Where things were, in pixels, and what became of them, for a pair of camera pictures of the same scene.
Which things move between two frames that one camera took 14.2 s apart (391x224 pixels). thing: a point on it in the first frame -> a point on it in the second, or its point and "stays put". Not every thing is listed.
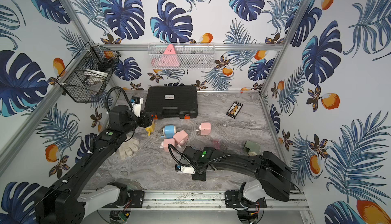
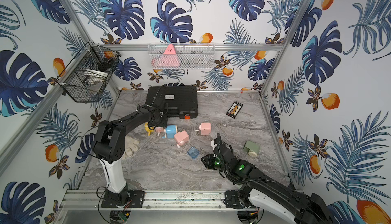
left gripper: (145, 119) -> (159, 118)
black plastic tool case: (174, 101) stays put
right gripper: (200, 177) -> (207, 164)
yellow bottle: (150, 129) stays put
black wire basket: (84, 80) stays put
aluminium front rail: (206, 200) stays put
